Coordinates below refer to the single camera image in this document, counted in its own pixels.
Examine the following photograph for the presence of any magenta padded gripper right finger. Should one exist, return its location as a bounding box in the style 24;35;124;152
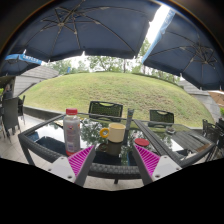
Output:
133;145;181;185

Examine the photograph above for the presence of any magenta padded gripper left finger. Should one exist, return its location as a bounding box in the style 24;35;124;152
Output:
47;145;96;186

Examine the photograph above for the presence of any red round lid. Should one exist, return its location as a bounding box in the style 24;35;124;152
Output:
134;138;149;147

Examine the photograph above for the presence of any glass-top wicker table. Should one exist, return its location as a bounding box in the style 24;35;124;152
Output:
17;112;188;185

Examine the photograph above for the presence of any small ashtray on table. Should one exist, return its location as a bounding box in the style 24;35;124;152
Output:
166;126;176;134

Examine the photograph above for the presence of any clear bottle with red cap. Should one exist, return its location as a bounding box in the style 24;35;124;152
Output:
63;108;80;155

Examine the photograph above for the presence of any dark wicker chair right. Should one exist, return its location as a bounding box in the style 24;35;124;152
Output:
148;110;174;127

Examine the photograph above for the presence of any dark wicker chair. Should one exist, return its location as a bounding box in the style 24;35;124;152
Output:
148;110;174;127
88;101;123;122

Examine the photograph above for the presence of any grey parasol pole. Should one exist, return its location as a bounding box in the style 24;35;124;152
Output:
123;108;134;145

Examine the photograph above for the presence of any dark wicker chair left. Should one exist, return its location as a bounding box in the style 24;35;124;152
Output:
88;101;123;122

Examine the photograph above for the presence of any dark chair far right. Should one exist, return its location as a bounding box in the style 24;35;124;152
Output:
202;119;224;161

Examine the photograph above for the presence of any dark chair far left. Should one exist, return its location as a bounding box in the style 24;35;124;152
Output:
2;97;20;136

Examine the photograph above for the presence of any seated person far left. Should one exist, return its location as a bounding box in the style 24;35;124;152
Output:
3;84;13;100

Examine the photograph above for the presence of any blue parasol far left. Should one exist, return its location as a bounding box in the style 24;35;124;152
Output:
0;54;42;76

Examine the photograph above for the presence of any navy parasol right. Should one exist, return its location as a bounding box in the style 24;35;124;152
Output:
142;9;224;90

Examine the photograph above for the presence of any large navy parasol centre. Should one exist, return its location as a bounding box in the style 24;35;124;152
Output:
9;0;159;62

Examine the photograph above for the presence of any cream mug with yellow handle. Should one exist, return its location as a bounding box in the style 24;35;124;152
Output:
99;123;126;143

